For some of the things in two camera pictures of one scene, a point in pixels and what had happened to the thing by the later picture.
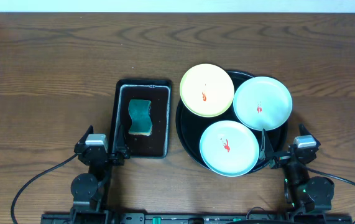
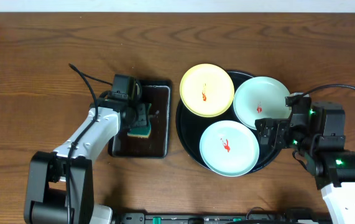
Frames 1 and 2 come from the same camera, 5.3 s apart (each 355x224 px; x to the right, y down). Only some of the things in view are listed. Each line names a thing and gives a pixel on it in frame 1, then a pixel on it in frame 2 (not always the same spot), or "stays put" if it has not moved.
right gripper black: [279, 159] to [279, 127]
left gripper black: [101, 156] to [144, 113]
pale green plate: [262, 102] stays put
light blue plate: [229, 148] stays put
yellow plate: [207, 90] stays put
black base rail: [196, 218] stays put
